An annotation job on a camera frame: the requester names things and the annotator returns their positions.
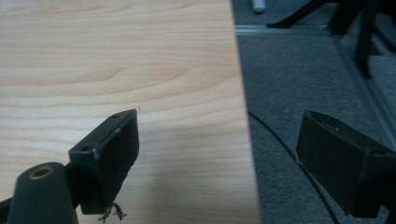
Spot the black floor cable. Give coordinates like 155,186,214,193
247,111,341,224

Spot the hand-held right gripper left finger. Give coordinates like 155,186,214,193
65,107,141,216

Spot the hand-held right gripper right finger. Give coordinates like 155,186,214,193
294,109,396,218

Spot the black tripod stand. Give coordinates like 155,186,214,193
266,0,396,79

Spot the metal floor rail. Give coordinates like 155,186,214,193
331,34,396,147
233,24,335,36

